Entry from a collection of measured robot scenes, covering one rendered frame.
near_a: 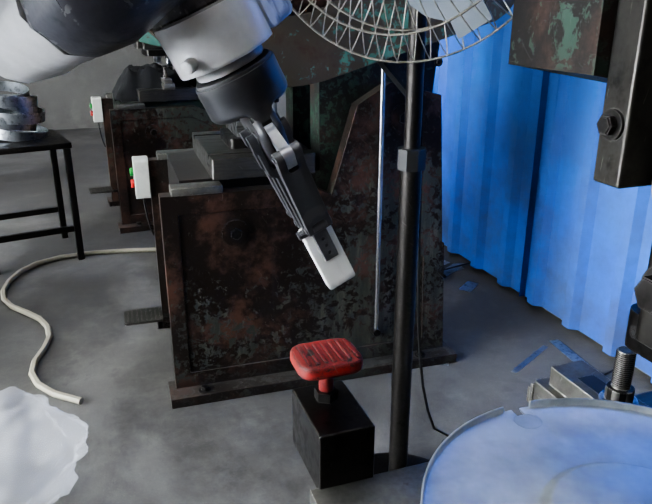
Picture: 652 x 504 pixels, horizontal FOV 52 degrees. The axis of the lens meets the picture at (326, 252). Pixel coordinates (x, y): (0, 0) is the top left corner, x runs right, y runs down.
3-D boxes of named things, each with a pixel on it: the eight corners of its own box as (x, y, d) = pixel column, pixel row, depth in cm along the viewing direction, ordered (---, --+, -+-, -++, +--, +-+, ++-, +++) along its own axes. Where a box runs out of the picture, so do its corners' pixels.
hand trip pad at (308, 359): (303, 435, 69) (303, 370, 67) (287, 404, 75) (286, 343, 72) (366, 422, 71) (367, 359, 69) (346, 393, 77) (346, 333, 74)
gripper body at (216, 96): (185, 80, 61) (233, 167, 65) (200, 91, 53) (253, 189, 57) (257, 41, 62) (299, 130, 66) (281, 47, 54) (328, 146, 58)
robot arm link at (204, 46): (157, 32, 51) (193, 97, 53) (299, -43, 52) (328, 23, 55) (143, 26, 62) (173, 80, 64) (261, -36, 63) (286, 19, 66)
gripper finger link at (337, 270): (325, 216, 65) (328, 219, 65) (353, 273, 68) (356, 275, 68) (299, 232, 65) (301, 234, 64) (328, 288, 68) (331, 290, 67)
